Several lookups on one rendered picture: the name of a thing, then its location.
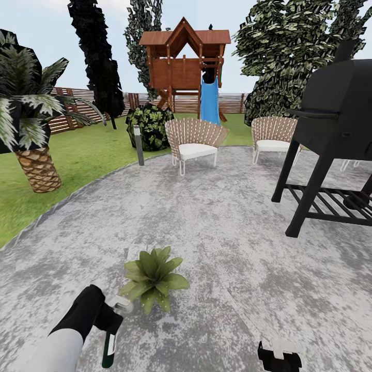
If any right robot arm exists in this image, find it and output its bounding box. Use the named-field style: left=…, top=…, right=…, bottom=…
left=258, top=339, right=302, bottom=372

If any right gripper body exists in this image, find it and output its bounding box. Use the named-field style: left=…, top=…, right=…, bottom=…
left=261, top=349, right=299, bottom=372

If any insectifuge atomizer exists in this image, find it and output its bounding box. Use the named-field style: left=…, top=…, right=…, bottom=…
left=102, top=332, right=117, bottom=369

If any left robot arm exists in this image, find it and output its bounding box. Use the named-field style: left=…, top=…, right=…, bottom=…
left=21, top=284, right=133, bottom=372

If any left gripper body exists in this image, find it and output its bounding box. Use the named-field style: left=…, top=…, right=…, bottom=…
left=94, top=305, right=123, bottom=335

